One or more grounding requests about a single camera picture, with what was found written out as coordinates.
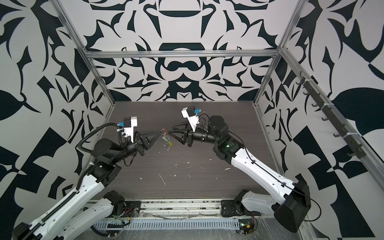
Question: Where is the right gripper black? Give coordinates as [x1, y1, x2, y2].
[171, 120, 223, 149]

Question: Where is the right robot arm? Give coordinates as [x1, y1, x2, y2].
[169, 116, 311, 233]

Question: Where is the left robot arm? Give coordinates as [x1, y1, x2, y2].
[12, 130, 162, 240]

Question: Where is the small green circuit board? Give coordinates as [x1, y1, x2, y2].
[240, 219, 259, 235]

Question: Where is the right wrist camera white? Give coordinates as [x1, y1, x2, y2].
[181, 106, 201, 132]

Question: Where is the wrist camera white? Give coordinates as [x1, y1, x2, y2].
[181, 106, 201, 132]
[117, 117, 138, 143]

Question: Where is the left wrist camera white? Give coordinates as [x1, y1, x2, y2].
[117, 117, 138, 143]

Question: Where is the left black corrugated cable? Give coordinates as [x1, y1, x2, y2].
[76, 122, 121, 157]

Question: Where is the aluminium front rail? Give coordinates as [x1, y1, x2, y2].
[106, 194, 295, 221]

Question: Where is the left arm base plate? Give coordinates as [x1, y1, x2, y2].
[116, 201, 142, 218]

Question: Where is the white slotted cable duct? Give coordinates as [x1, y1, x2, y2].
[94, 219, 241, 231]

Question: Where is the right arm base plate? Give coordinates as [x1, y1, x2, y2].
[221, 200, 262, 218]

